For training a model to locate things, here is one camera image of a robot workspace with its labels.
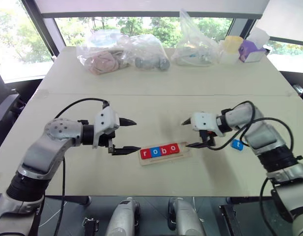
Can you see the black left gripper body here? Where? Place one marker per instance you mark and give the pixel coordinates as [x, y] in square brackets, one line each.
[105, 140]

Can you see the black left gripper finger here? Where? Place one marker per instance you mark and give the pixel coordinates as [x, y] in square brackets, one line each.
[126, 122]
[125, 150]

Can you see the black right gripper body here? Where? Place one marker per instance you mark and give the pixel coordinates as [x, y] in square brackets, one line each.
[208, 138]

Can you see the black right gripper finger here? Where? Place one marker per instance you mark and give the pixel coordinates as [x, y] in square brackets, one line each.
[198, 145]
[188, 122]

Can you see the red letter tile r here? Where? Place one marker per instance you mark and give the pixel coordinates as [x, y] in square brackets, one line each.
[145, 153]

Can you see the red letter tile o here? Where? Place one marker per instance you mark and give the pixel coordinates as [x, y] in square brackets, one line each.
[173, 148]

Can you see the blue letter tile o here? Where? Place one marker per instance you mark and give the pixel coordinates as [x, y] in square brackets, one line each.
[155, 152]

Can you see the red letter tile b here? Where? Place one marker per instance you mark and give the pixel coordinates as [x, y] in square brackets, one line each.
[164, 150]

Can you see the wooden letter tray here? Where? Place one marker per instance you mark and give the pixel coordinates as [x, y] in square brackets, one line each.
[166, 159]

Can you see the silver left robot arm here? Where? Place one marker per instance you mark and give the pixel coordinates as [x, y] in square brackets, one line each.
[60, 130]

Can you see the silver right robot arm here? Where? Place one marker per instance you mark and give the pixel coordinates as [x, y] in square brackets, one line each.
[264, 132]

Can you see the blue letter tile t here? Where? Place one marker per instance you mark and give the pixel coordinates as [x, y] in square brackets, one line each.
[237, 145]

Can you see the silver rounded robot leg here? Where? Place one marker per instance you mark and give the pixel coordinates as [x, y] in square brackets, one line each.
[186, 218]
[124, 218]

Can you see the plastic bag of pink items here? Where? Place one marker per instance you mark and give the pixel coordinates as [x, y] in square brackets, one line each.
[101, 62]

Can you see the plastic bag of grey items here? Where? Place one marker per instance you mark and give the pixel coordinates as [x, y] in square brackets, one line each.
[147, 57]

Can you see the tall clear plastic bag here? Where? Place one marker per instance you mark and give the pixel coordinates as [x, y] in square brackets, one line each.
[193, 50]

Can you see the yellow and white cup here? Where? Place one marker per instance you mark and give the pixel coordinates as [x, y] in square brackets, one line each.
[231, 48]

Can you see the purple and white box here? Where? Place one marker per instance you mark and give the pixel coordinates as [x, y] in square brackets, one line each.
[250, 50]

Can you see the dark object beside table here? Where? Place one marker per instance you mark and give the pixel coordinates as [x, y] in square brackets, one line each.
[302, 89]

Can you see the black equipment beside table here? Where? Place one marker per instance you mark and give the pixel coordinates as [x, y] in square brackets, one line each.
[4, 103]

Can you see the white roller blind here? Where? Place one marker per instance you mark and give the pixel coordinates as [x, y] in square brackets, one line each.
[286, 17]
[153, 6]

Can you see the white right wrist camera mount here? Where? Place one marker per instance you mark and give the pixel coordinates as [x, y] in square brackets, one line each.
[205, 120]

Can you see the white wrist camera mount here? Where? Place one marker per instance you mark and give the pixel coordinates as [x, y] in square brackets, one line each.
[205, 120]
[105, 120]

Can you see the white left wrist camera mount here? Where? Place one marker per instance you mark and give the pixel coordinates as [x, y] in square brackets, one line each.
[105, 120]

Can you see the black metal frame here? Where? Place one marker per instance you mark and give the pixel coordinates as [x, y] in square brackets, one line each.
[229, 218]

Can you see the small black metal bracket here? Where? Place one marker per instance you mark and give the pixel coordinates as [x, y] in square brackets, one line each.
[91, 225]

